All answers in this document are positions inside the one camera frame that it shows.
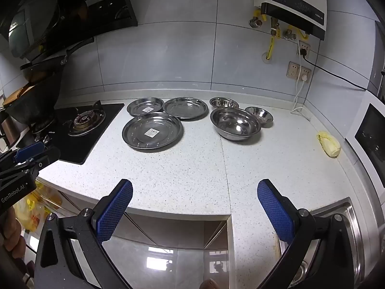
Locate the white wall socket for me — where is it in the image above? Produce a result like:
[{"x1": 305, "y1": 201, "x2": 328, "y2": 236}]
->
[{"x1": 297, "y1": 40, "x2": 311, "y2": 56}]

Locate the small labelled steel plate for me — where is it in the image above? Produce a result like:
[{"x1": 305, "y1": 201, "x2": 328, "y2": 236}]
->
[{"x1": 127, "y1": 97, "x2": 165, "y2": 118}]

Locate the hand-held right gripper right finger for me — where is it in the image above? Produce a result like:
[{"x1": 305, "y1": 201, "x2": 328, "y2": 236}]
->
[{"x1": 257, "y1": 178, "x2": 355, "y2": 289}]

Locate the plain steel plate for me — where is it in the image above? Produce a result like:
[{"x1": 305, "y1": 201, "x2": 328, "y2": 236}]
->
[{"x1": 163, "y1": 97, "x2": 209, "y2": 120}]

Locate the napa cabbage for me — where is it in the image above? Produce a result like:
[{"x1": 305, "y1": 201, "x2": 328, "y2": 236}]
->
[{"x1": 315, "y1": 131, "x2": 341, "y2": 158}]

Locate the black wok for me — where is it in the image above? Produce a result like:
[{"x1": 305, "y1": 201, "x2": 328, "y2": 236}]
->
[{"x1": 2, "y1": 80, "x2": 65, "y2": 126}]

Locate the large steel bowl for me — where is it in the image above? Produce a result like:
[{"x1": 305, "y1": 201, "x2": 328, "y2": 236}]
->
[{"x1": 210, "y1": 107, "x2": 262, "y2": 141}]

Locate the brass gas valve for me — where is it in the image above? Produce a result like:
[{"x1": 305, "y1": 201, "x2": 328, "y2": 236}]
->
[{"x1": 269, "y1": 17, "x2": 282, "y2": 38}]

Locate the yellow plastic bag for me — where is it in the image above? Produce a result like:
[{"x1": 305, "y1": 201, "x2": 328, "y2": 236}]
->
[{"x1": 13, "y1": 181, "x2": 62, "y2": 233}]

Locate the white water heater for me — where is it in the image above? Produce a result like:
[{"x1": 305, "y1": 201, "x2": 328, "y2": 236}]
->
[{"x1": 253, "y1": 0, "x2": 328, "y2": 41}]

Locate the small steel bowl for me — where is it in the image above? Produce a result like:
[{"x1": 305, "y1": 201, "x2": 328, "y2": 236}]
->
[
  {"x1": 244, "y1": 106, "x2": 274, "y2": 128},
  {"x1": 209, "y1": 97, "x2": 240, "y2": 110}
]

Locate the stainless steel sink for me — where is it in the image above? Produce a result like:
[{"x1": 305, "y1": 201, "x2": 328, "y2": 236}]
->
[{"x1": 278, "y1": 197, "x2": 380, "y2": 289}]

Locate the white microwave oven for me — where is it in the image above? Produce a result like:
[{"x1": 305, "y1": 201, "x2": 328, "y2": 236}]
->
[{"x1": 344, "y1": 90, "x2": 385, "y2": 194}]

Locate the black glass gas stove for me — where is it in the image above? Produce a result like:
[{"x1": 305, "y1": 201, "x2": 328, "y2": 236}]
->
[{"x1": 18, "y1": 102, "x2": 125, "y2": 166}]

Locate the large labelled steel plate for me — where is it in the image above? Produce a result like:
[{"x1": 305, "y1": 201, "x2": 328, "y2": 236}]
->
[{"x1": 122, "y1": 112, "x2": 184, "y2": 151}]

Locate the steel water valve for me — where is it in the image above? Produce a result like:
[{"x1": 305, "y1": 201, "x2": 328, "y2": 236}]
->
[
  {"x1": 249, "y1": 7, "x2": 267, "y2": 28},
  {"x1": 284, "y1": 28, "x2": 309, "y2": 42}
]

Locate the person's left hand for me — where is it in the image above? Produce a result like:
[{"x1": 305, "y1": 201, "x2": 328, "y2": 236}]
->
[{"x1": 0, "y1": 208, "x2": 27, "y2": 260}]

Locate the gas stove burner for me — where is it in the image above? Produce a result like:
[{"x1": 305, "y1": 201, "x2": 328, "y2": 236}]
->
[{"x1": 67, "y1": 108, "x2": 107, "y2": 137}]

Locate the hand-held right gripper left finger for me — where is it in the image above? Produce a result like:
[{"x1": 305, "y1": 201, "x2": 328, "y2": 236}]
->
[{"x1": 34, "y1": 178, "x2": 134, "y2": 289}]

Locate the black power cable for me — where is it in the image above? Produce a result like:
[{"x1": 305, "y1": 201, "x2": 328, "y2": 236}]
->
[{"x1": 300, "y1": 48, "x2": 369, "y2": 92}]

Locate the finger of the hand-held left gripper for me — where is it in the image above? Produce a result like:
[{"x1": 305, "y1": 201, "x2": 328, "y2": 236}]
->
[
  {"x1": 29, "y1": 147, "x2": 61, "y2": 171},
  {"x1": 0, "y1": 142, "x2": 45, "y2": 171}
]

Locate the dark brown jug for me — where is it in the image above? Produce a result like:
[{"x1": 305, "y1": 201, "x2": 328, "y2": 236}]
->
[{"x1": 0, "y1": 111, "x2": 19, "y2": 152}]

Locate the white power cable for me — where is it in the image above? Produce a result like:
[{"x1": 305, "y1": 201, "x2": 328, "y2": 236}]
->
[{"x1": 290, "y1": 74, "x2": 312, "y2": 123}]

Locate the beige wall socket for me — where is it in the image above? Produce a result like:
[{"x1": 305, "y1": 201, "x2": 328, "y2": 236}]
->
[{"x1": 287, "y1": 61, "x2": 312, "y2": 81}]

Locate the black range hood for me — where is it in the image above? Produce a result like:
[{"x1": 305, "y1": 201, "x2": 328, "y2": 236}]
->
[{"x1": 0, "y1": 0, "x2": 138, "y2": 62}]

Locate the black frying pan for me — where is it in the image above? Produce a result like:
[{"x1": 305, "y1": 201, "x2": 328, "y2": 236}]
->
[{"x1": 20, "y1": 37, "x2": 95, "y2": 82}]

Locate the yellow gas hose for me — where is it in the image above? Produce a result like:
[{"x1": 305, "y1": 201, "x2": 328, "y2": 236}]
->
[{"x1": 264, "y1": 34, "x2": 279, "y2": 61}]

